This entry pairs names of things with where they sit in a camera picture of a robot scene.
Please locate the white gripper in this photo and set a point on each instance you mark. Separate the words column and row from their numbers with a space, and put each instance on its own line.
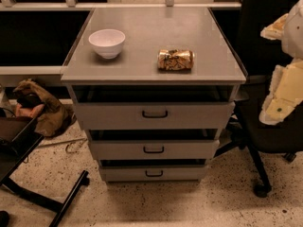
column 294, row 32

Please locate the grey bottom drawer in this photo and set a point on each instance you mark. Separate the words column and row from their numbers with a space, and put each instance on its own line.
column 152, row 174

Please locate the grey drawer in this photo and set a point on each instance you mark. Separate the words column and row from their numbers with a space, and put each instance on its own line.
column 152, row 116
column 153, row 149
column 152, row 174

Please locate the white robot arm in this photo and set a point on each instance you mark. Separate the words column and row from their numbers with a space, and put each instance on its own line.
column 292, row 43

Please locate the grey drawer cabinet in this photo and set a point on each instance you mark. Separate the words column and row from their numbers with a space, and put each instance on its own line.
column 133, row 76

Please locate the grey top drawer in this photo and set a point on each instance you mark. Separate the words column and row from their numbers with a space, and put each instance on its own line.
column 152, row 116

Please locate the grey middle drawer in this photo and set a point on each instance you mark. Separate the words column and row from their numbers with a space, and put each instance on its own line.
column 153, row 149

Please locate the black office chair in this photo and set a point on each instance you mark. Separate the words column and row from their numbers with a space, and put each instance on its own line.
column 241, row 28

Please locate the grey long desk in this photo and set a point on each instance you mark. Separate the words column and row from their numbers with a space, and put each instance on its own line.
column 36, row 38

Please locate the white ceramic bowl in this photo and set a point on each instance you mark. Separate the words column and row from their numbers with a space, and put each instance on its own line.
column 107, row 43

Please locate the brown crumpled bag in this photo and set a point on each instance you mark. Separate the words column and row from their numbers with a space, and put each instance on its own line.
column 52, row 117

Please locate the metal wire hook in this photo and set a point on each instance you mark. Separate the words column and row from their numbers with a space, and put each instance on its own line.
column 75, row 145

